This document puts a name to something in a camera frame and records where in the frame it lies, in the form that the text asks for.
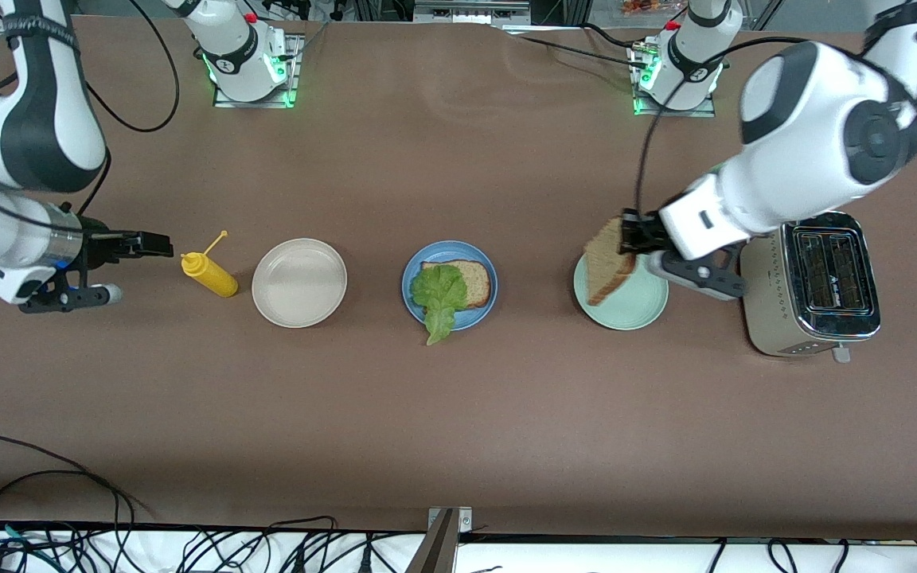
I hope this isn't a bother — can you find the toasted bread slice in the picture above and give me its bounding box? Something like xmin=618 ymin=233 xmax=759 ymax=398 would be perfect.
xmin=583 ymin=216 xmax=637 ymax=307
xmin=420 ymin=259 xmax=493 ymax=311

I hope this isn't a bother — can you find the yellow mustard squeeze bottle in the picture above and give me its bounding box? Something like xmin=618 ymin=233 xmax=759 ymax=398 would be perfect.
xmin=180 ymin=231 xmax=240 ymax=298

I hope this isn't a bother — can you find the green lettuce leaf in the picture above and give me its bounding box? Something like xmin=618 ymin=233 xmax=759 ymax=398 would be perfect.
xmin=411 ymin=264 xmax=469 ymax=347

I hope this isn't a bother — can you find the green round plate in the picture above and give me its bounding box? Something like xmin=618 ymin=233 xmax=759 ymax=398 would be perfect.
xmin=573 ymin=253 xmax=669 ymax=331

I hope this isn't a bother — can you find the beige round plate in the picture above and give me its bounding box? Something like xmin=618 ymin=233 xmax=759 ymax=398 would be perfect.
xmin=252 ymin=238 xmax=348 ymax=329

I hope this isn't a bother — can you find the blue round plate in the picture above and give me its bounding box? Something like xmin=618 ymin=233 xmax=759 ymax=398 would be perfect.
xmin=401 ymin=240 xmax=499 ymax=332

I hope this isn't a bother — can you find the silver two-slot toaster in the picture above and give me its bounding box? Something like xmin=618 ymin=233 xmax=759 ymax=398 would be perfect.
xmin=741 ymin=211 xmax=881 ymax=363

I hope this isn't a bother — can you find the grey metal box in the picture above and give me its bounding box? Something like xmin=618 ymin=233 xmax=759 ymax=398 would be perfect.
xmin=413 ymin=0 xmax=533 ymax=25

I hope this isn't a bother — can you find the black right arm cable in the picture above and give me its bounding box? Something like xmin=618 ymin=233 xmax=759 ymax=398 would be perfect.
xmin=84 ymin=0 xmax=182 ymax=134

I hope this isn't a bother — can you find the black base cable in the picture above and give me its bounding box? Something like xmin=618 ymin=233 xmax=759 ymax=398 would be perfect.
xmin=498 ymin=22 xmax=650 ymax=74

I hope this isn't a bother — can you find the black looped cable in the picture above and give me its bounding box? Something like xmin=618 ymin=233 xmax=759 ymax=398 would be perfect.
xmin=0 ymin=470 xmax=121 ymax=530
xmin=0 ymin=434 xmax=137 ymax=526

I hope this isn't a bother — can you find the metal bracket profile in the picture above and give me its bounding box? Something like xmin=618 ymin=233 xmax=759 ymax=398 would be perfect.
xmin=407 ymin=506 xmax=474 ymax=573

